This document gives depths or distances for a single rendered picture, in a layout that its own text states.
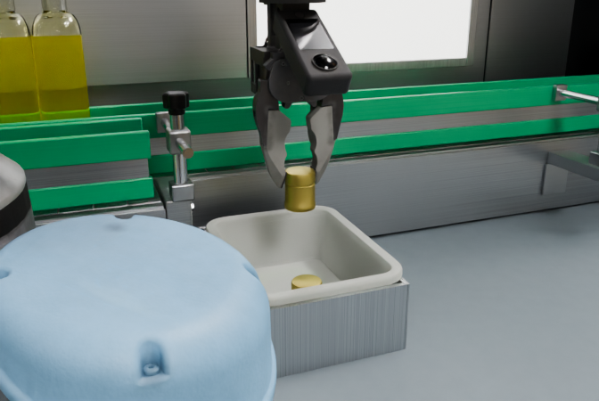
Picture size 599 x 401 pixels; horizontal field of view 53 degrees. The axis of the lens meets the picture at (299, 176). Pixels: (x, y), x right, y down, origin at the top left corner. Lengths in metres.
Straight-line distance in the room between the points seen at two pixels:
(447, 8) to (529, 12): 0.21
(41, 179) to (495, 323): 0.54
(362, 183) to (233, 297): 0.67
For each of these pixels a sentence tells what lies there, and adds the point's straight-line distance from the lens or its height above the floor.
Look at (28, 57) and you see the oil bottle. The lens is 0.80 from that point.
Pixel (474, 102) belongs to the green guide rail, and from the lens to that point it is 0.99.
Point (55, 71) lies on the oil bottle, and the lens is 0.81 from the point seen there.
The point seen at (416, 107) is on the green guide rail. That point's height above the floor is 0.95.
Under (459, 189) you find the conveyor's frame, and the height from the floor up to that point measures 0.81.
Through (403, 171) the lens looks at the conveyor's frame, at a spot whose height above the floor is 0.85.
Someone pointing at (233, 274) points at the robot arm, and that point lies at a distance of 0.26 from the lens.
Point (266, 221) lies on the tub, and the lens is 0.79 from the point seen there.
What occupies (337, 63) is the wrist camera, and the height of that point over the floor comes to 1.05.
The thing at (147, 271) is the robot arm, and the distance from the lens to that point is 0.26.
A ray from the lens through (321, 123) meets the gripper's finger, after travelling 0.67.
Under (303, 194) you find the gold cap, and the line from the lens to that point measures 0.67.
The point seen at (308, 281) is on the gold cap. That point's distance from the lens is 0.67.
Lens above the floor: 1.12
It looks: 18 degrees down
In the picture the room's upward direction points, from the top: straight up
